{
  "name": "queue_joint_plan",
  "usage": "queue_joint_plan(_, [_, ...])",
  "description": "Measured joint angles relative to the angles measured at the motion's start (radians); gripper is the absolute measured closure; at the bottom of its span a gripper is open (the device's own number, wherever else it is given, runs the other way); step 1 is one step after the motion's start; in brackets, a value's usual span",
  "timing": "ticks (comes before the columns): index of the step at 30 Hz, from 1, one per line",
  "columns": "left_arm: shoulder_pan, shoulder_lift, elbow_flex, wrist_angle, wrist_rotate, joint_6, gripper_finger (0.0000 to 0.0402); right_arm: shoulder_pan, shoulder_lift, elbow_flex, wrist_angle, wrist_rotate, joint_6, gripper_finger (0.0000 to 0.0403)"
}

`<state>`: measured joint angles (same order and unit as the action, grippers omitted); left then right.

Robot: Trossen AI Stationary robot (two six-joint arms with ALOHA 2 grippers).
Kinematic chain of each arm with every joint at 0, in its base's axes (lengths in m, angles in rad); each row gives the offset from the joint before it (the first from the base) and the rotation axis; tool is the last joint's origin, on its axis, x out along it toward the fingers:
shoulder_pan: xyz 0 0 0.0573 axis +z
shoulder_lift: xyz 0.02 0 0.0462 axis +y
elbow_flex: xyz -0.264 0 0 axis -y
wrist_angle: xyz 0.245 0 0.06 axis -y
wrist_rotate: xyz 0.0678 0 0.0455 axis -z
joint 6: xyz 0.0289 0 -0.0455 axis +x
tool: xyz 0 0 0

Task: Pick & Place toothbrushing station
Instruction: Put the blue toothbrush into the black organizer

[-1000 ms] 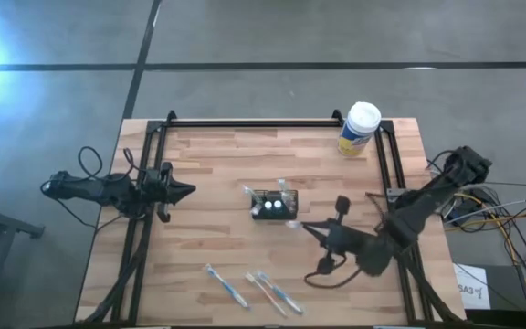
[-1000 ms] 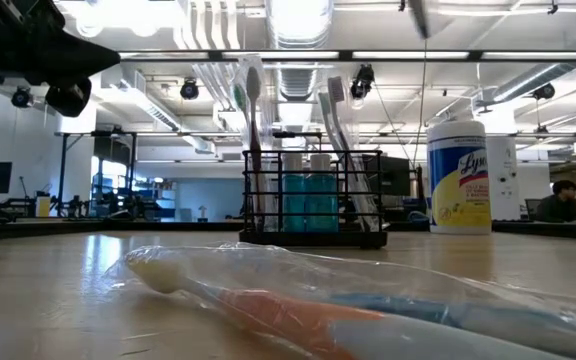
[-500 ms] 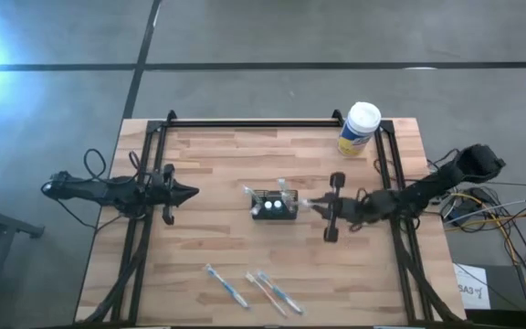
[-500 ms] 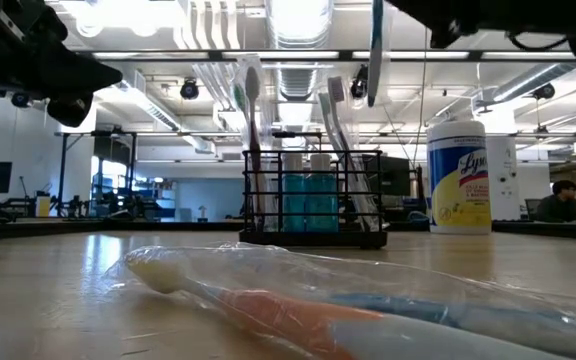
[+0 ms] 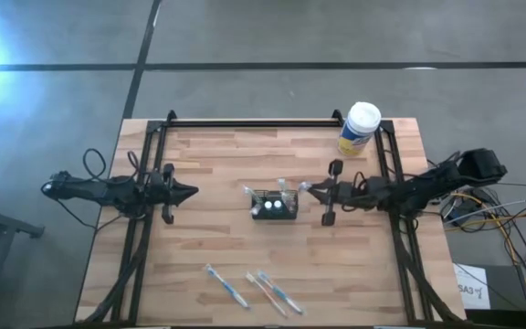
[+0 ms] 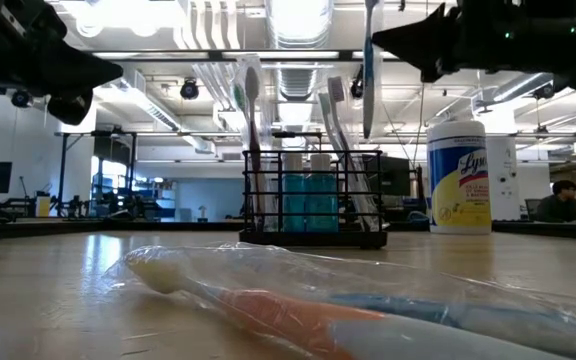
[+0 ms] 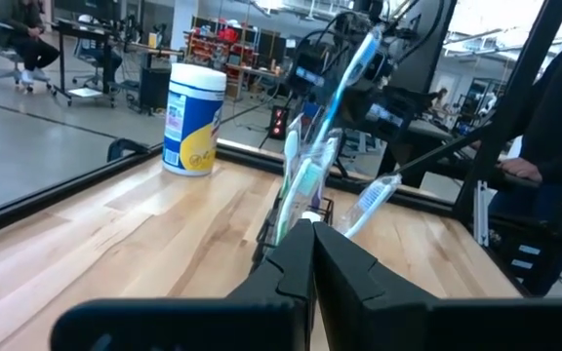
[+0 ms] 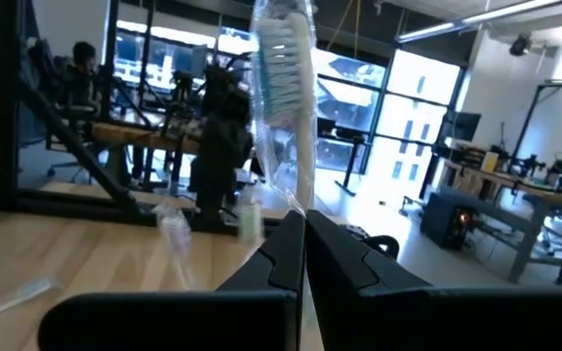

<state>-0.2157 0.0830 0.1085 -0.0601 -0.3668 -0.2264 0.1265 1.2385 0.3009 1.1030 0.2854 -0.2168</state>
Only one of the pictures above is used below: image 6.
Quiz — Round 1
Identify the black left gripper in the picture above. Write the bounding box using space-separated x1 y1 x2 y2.
0 0 124 126

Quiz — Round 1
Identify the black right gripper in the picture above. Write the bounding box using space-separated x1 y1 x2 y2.
371 0 576 91

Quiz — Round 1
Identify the blue white toothbrush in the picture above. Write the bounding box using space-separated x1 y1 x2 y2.
361 0 385 140

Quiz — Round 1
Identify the green toothbrush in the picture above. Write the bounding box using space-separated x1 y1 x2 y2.
231 53 269 231

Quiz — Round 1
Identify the blue mouthwash bottle white cap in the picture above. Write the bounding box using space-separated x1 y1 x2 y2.
305 153 340 234
282 153 307 234

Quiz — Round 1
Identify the orange toothbrush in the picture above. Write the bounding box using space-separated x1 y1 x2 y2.
107 243 576 360

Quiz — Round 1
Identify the black round ceiling spotlight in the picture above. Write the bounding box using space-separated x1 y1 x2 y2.
532 82 557 101
179 77 200 100

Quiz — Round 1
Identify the black bar with strip lights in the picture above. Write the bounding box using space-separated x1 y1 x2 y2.
85 48 399 62

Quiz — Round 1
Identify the Lysol wipes canister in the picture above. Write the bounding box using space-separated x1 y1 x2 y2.
426 119 493 235

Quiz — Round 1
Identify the person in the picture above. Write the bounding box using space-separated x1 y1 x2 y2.
535 179 576 224

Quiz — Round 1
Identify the blue toothbrush in clear wrapper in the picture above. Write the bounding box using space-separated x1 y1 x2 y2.
327 292 576 360

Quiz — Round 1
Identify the black rack frame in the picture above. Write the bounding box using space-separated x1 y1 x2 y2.
57 129 138 221

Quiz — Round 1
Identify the silver ceiling duct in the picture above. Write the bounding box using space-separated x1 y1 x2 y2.
265 0 337 101

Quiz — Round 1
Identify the black wire caddy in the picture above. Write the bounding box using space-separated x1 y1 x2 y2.
239 148 389 250

